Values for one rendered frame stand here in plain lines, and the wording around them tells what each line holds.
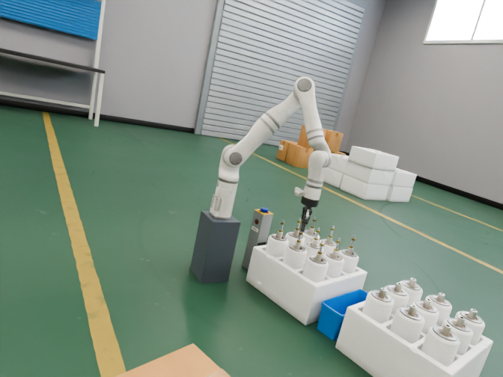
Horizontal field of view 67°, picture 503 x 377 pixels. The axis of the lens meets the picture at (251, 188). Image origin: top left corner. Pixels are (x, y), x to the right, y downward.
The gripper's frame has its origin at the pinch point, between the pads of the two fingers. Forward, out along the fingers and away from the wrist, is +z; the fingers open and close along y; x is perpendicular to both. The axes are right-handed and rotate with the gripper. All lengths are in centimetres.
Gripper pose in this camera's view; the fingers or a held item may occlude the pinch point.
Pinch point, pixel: (302, 227)
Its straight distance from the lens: 169.6
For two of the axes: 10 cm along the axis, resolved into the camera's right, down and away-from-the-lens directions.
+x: -9.7, -2.3, 0.5
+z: -2.1, 9.5, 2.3
